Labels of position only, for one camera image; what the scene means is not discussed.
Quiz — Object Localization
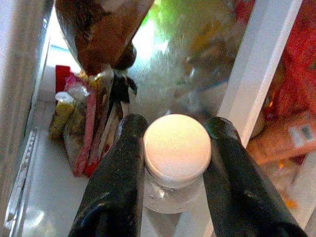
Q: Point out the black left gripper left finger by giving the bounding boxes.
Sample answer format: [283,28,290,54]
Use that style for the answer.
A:
[68,113,149,237]

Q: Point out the clear plastic bag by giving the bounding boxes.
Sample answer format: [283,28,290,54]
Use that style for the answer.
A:
[138,14,237,117]

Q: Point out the clear bottle with white cap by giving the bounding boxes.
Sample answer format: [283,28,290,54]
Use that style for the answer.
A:
[141,113,213,215]

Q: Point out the red box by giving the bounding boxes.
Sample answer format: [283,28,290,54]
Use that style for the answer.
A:
[55,64,75,94]

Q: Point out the yellow tube with white cap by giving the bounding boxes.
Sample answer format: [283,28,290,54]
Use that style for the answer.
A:
[48,91,76,141]

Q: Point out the pink snack packet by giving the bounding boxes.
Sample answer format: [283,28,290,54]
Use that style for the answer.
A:
[65,75,99,177]

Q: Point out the black and white packet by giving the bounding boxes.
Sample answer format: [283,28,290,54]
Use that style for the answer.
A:
[108,69,138,104]

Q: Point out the orange food packet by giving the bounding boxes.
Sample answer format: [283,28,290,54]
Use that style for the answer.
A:
[246,111,316,210]

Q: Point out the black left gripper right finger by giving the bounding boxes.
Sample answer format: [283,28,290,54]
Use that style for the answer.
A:
[202,116,309,237]

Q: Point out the green food item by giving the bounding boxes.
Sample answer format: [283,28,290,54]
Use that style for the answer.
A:
[153,0,223,38]

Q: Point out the white fridge shelf frame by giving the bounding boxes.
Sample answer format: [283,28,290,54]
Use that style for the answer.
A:
[217,0,304,146]

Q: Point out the brown plastic food bag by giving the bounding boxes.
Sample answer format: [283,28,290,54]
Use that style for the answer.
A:
[54,0,155,75]

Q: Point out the red plastic bag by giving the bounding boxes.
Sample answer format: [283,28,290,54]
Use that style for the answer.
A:
[261,0,316,119]

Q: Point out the red and white packet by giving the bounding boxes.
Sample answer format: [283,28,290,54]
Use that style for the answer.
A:
[83,108,119,178]

